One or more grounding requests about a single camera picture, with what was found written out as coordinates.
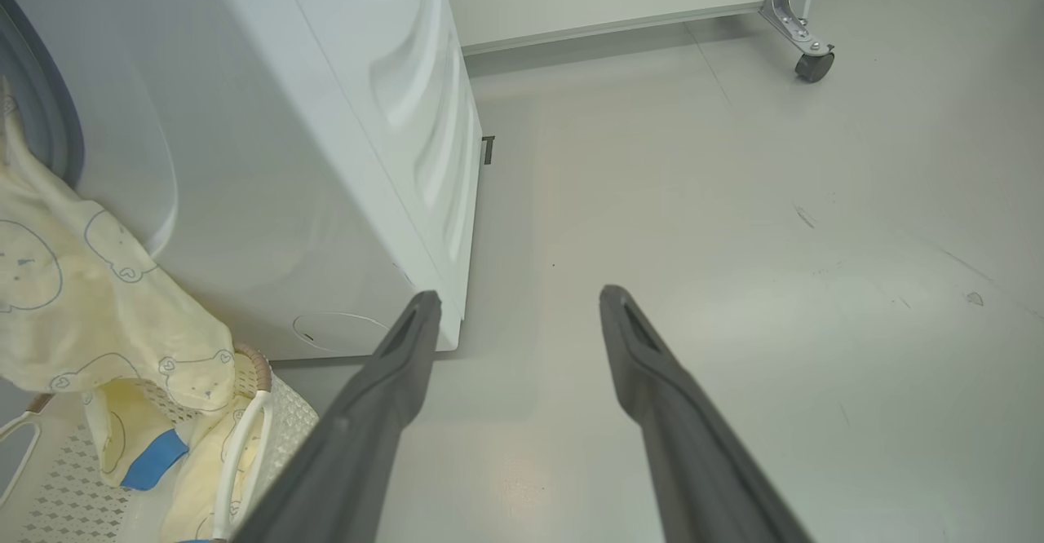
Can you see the black caster wheel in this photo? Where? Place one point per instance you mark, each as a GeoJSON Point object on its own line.
{"type": "Point", "coordinates": [814, 68]}

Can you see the cream perforated laundry basket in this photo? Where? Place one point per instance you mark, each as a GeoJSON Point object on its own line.
{"type": "Point", "coordinates": [65, 494]}

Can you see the white front-load washing machine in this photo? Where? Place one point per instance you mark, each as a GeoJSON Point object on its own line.
{"type": "Point", "coordinates": [269, 160]}

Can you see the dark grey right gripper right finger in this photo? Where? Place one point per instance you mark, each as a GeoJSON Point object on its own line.
{"type": "Point", "coordinates": [710, 486]}

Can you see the small black bracket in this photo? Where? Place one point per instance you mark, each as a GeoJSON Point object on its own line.
{"type": "Point", "coordinates": [488, 150]}

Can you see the yellow bear-print garment blue cuffs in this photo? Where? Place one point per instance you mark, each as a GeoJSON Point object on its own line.
{"type": "Point", "coordinates": [81, 298]}
{"type": "Point", "coordinates": [196, 486]}

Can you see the grey rubber door gasket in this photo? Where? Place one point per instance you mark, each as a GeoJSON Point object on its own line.
{"type": "Point", "coordinates": [41, 103]}

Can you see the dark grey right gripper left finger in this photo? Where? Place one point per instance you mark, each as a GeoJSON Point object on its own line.
{"type": "Point", "coordinates": [342, 470]}

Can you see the round white filter cover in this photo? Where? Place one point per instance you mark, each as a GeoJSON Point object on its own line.
{"type": "Point", "coordinates": [342, 333]}

